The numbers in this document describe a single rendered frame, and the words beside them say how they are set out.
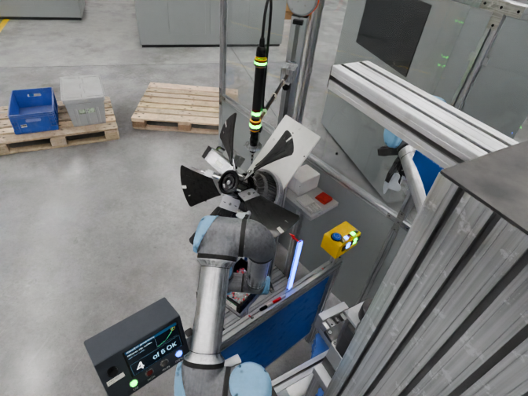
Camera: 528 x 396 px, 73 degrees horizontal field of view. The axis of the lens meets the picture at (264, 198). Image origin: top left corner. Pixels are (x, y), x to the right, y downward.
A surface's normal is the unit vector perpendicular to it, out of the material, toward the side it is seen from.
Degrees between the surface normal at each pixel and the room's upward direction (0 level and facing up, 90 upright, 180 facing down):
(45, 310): 0
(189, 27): 90
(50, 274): 0
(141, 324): 15
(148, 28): 90
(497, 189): 0
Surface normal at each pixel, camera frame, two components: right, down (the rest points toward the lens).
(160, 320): -0.07, -0.87
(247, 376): 0.22, -0.73
